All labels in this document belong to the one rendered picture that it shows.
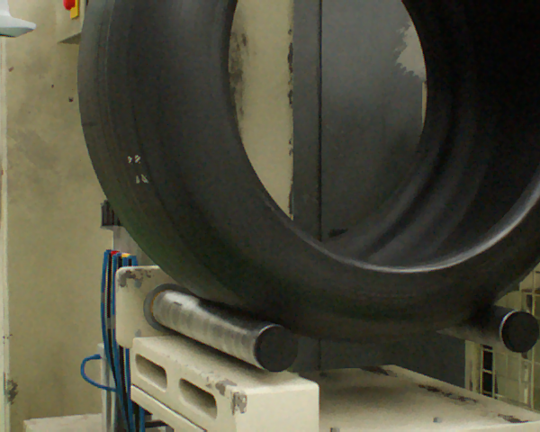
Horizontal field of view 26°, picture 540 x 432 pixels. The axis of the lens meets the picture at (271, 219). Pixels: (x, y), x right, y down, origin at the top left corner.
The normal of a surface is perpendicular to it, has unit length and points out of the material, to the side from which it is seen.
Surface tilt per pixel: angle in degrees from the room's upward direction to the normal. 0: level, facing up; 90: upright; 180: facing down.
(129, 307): 90
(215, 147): 94
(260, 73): 90
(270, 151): 90
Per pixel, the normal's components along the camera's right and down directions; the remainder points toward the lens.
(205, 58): 0.22, 0.05
